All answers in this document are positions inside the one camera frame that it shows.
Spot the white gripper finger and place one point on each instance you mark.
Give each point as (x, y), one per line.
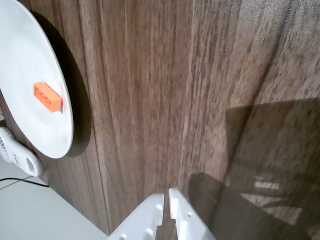
(145, 220)
(187, 220)

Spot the orange lego block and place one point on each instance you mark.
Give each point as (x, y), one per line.
(47, 96)

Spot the white round plate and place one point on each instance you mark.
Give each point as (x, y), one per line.
(25, 62)

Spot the small white handheld fan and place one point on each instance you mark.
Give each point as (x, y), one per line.
(22, 157)

